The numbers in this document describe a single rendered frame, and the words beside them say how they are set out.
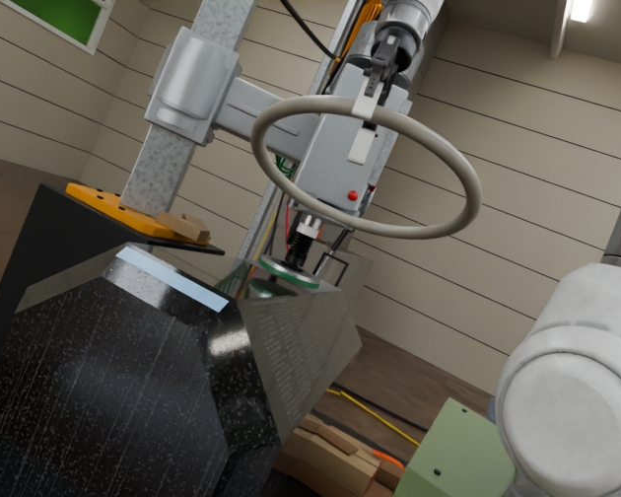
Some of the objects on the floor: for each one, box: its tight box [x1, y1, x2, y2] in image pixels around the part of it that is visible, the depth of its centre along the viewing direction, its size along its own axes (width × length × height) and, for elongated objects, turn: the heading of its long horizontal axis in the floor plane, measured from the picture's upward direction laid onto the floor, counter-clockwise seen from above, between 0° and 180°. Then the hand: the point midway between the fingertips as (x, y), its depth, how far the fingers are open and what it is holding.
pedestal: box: [0, 183, 225, 364], centre depth 236 cm, size 66×66×74 cm
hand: (359, 136), depth 86 cm, fingers open, 13 cm apart
